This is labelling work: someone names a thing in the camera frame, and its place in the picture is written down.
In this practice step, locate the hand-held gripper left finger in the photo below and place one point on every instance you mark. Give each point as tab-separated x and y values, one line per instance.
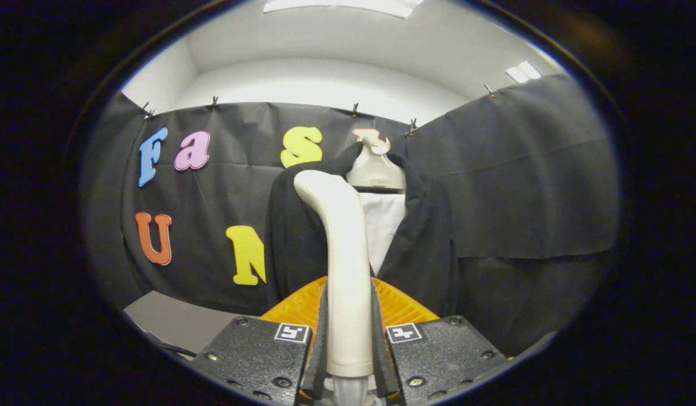
258	355

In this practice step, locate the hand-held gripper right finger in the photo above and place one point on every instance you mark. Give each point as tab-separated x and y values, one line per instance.
438	355

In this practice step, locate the black button jacket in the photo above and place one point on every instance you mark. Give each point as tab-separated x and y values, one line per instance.
427	254

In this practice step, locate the white garment steamer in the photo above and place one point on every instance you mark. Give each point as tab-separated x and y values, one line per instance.
348	270

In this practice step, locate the grey cabinet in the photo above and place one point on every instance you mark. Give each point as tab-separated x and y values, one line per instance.
173	321

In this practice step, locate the white mannequin torso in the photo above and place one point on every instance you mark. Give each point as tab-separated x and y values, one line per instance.
382	225

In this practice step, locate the black backdrop cloth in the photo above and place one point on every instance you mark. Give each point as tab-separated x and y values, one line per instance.
523	197

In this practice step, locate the row of small backdrop clips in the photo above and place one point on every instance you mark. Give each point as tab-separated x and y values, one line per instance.
214	102

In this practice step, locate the ceiling light panel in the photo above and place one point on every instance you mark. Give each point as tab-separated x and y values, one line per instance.
523	71
348	5

